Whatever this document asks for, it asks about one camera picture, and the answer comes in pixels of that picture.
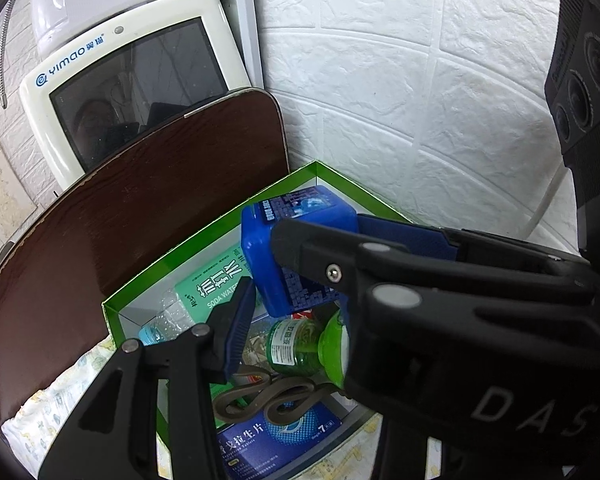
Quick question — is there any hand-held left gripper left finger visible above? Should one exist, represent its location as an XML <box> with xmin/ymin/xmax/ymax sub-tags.
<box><xmin>37</xmin><ymin>279</ymin><xmax>257</xmax><ymax>480</ymax></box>

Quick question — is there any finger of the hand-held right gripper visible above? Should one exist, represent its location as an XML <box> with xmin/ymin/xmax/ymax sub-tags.
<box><xmin>271</xmin><ymin>218</ymin><xmax>597</xmax><ymax>322</ymax></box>
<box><xmin>356</xmin><ymin>213</ymin><xmax>599</xmax><ymax>287</ymax></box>

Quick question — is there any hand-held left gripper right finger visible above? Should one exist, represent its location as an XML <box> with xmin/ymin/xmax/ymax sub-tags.
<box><xmin>337</xmin><ymin>297</ymin><xmax>353</xmax><ymax>333</ymax></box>

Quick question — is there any plastic bottle green label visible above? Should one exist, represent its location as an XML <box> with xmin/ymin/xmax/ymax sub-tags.
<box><xmin>139</xmin><ymin>245</ymin><xmax>253</xmax><ymax>346</ymax></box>

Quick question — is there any green white mosquito repellent heater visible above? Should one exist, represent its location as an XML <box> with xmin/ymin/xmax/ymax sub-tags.
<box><xmin>267</xmin><ymin>307</ymin><xmax>351</xmax><ymax>391</ymax></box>

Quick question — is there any blue cube container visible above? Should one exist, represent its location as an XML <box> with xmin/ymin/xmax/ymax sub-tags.
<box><xmin>240</xmin><ymin>185</ymin><xmax>361</xmax><ymax>318</ymax></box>

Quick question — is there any green cardboard box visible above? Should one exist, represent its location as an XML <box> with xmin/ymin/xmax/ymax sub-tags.
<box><xmin>101</xmin><ymin>160</ymin><xmax>416</xmax><ymax>480</ymax></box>

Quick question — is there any brown hair claw clip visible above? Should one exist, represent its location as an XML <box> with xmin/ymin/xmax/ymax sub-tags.
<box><xmin>214</xmin><ymin>367</ymin><xmax>337</xmax><ymax>427</ymax></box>

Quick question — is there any blue medicine box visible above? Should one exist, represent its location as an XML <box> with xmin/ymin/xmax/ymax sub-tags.
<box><xmin>215</xmin><ymin>400</ymin><xmax>346</xmax><ymax>480</ymax></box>

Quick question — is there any dark brown headboard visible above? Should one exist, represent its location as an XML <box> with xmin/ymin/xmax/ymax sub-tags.
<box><xmin>0</xmin><ymin>87</ymin><xmax>291</xmax><ymax>423</ymax></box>

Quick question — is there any giraffe printed blanket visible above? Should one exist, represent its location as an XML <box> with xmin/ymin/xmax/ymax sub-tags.
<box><xmin>0</xmin><ymin>337</ymin><xmax>443</xmax><ymax>480</ymax></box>

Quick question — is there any white panel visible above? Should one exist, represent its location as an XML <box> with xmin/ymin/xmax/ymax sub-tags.
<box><xmin>217</xmin><ymin>0</ymin><xmax>265</xmax><ymax>92</ymax></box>

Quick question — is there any white water purifier with screen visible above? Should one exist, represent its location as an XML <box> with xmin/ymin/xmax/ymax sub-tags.
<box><xmin>19</xmin><ymin>0</ymin><xmax>251</xmax><ymax>188</ymax></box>

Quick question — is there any white cable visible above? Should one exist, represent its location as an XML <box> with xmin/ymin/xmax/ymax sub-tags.
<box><xmin>525</xmin><ymin>167</ymin><xmax>568</xmax><ymax>241</ymax></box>

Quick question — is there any metal flexible hose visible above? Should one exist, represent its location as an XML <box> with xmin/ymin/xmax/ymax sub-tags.
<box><xmin>0</xmin><ymin>0</ymin><xmax>23</xmax><ymax>108</ymax></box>

